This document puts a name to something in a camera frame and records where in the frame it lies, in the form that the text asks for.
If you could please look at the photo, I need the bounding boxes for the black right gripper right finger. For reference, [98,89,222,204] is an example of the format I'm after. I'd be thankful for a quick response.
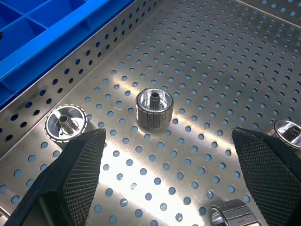
[231,126,301,226]

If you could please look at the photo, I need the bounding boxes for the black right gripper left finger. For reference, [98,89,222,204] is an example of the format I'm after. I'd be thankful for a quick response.
[4,128,107,226]

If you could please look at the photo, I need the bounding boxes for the blue plastic crate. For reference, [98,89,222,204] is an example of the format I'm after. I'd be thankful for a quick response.
[0,0,148,111]

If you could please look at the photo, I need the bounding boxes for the perforated stainless steel tray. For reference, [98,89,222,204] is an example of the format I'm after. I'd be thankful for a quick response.
[0,0,301,226]

